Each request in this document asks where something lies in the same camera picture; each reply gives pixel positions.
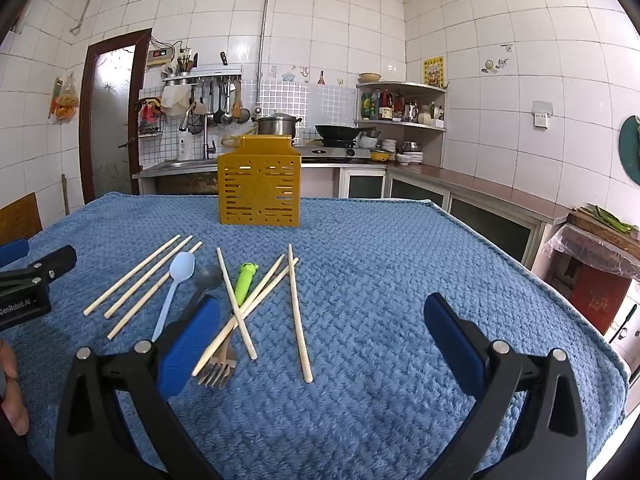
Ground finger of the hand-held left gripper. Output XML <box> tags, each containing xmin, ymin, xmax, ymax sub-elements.
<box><xmin>0</xmin><ymin>246</ymin><xmax>78</xmax><ymax>293</ymax></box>
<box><xmin>0</xmin><ymin>238</ymin><xmax>31</xmax><ymax>267</ymax></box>

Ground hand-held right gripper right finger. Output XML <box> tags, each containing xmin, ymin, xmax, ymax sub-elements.
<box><xmin>423</xmin><ymin>292</ymin><xmax>587</xmax><ymax>480</ymax></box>

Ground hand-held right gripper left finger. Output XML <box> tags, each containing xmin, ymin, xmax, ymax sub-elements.
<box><xmin>54</xmin><ymin>296</ymin><xmax>223</xmax><ymax>480</ymax></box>

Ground yellow perforated utensil holder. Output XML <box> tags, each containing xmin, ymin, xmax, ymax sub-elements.
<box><xmin>217</xmin><ymin>135</ymin><xmax>302</xmax><ymax>227</ymax></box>

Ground hanging kitchen utensils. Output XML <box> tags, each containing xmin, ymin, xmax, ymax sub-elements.
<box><xmin>177</xmin><ymin>80</ymin><xmax>251</xmax><ymax>134</ymax></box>

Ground person's left hand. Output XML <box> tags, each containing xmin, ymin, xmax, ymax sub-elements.
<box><xmin>0</xmin><ymin>339</ymin><xmax>32</xmax><ymax>436</ymax></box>

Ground grey plastic spoon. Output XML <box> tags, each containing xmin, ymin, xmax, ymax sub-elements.
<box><xmin>172</xmin><ymin>264</ymin><xmax>224</xmax><ymax>328</ymax></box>

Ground light blue plastic spoon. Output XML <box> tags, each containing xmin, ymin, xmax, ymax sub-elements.
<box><xmin>151</xmin><ymin>251</ymin><xmax>196</xmax><ymax>343</ymax></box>

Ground blue knitted blanket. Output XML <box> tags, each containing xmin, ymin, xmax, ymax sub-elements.
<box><xmin>0</xmin><ymin>192</ymin><xmax>630</xmax><ymax>480</ymax></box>

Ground kitchen counter cabinet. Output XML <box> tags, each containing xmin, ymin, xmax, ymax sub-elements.
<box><xmin>300</xmin><ymin>160</ymin><xmax>557</xmax><ymax>272</ymax></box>

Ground brown framed glass door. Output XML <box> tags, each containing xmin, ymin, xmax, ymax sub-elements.
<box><xmin>80</xmin><ymin>28</ymin><xmax>153</xmax><ymax>206</ymax></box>

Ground red box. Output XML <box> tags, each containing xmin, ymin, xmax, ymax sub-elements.
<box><xmin>570</xmin><ymin>260</ymin><xmax>634</xmax><ymax>337</ymax></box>

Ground steel sink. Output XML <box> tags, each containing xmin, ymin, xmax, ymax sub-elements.
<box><xmin>132</xmin><ymin>159</ymin><xmax>221</xmax><ymax>179</ymax></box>

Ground hanging plastic bag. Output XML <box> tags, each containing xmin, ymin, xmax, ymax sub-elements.
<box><xmin>49</xmin><ymin>75</ymin><xmax>81</xmax><ymax>122</ymax></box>

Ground clear plastic bag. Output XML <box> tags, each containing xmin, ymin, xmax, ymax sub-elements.
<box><xmin>547</xmin><ymin>222</ymin><xmax>640</xmax><ymax>282</ymax></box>

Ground stack of white bowls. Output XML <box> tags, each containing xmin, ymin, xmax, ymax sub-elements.
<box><xmin>395</xmin><ymin>140</ymin><xmax>425</xmax><ymax>166</ymax></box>

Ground metal faucet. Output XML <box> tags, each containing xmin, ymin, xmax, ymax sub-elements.
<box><xmin>202</xmin><ymin>109</ymin><xmax>217</xmax><ymax>159</ymax></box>

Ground green vegetables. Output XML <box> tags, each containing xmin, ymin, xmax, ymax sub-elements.
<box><xmin>585</xmin><ymin>203</ymin><xmax>639</xmax><ymax>235</ymax></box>

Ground white hanging cloth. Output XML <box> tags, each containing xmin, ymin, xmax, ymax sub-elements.
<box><xmin>160</xmin><ymin>85</ymin><xmax>194</xmax><ymax>117</ymax></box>

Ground gas stove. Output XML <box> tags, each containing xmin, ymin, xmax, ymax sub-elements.
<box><xmin>297</xmin><ymin>142</ymin><xmax>374</xmax><ymax>162</ymax></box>

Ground steel cooking pot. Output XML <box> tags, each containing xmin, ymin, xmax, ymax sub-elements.
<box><xmin>251</xmin><ymin>112</ymin><xmax>303</xmax><ymax>139</ymax></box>

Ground black wok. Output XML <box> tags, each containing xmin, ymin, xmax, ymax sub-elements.
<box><xmin>314</xmin><ymin>124</ymin><xmax>377</xmax><ymax>144</ymax></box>

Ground row of bottles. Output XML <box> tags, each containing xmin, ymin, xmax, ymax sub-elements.
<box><xmin>361</xmin><ymin>88</ymin><xmax>445</xmax><ymax>126</ymax></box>

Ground white corner shelf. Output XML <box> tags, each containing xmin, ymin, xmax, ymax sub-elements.
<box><xmin>354</xmin><ymin>80</ymin><xmax>449</xmax><ymax>168</ymax></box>

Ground green handled metal fork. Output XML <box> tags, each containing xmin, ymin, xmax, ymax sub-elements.
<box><xmin>196</xmin><ymin>262</ymin><xmax>261</xmax><ymax>390</ymax></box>

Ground white wall device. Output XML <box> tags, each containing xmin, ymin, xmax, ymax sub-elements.
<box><xmin>146</xmin><ymin>46</ymin><xmax>176</xmax><ymax>67</ymax></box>

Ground white wall outlet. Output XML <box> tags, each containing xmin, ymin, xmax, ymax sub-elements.
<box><xmin>531</xmin><ymin>101</ymin><xmax>555</xmax><ymax>130</ymax></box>

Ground metal wall rack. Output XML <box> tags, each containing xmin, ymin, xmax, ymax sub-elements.
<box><xmin>161</xmin><ymin>64</ymin><xmax>243</xmax><ymax>87</ymax></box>

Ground green round wall object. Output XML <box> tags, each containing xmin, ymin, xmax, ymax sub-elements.
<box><xmin>618</xmin><ymin>115</ymin><xmax>640</xmax><ymax>186</ymax></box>

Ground yellow wall poster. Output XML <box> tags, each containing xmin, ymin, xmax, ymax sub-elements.
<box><xmin>422</xmin><ymin>56</ymin><xmax>446</xmax><ymax>89</ymax></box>

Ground metal wall pipe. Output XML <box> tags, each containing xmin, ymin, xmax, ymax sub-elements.
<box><xmin>256</xmin><ymin>0</ymin><xmax>277</xmax><ymax>122</ymax></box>

